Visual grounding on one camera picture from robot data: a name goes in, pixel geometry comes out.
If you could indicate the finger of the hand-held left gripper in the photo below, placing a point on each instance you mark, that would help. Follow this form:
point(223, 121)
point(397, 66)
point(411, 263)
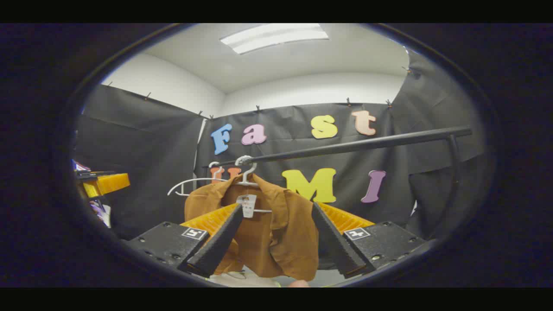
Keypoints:
point(110, 183)

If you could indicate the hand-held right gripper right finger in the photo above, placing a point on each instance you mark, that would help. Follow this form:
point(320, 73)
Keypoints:
point(335, 244)

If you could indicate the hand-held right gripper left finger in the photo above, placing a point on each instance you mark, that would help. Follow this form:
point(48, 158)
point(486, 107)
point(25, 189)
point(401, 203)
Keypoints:
point(216, 246)

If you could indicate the brown shirt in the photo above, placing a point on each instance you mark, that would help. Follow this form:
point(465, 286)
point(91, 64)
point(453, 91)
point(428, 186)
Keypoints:
point(285, 233)

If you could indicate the white plastic hanger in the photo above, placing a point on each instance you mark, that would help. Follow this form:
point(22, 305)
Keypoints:
point(190, 180)

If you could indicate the white hanger with taped hook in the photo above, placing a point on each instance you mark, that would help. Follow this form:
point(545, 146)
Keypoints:
point(246, 176)

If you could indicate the black clothes rack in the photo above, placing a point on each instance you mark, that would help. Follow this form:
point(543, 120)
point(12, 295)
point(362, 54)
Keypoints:
point(367, 146)

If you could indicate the black backdrop cloth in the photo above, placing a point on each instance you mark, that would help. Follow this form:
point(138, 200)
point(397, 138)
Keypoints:
point(151, 142)

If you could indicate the ceiling light panel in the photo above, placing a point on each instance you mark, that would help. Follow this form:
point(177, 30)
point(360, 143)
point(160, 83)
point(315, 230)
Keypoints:
point(276, 36)

